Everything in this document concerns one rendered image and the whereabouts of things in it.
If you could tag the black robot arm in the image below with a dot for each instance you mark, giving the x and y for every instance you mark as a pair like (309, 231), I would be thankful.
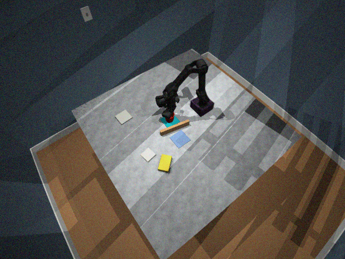
(170, 91)

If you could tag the yellow flat block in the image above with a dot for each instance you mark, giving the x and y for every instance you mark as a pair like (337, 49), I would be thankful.
(164, 164)

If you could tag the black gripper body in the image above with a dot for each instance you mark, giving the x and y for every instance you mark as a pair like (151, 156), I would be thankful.
(167, 113)

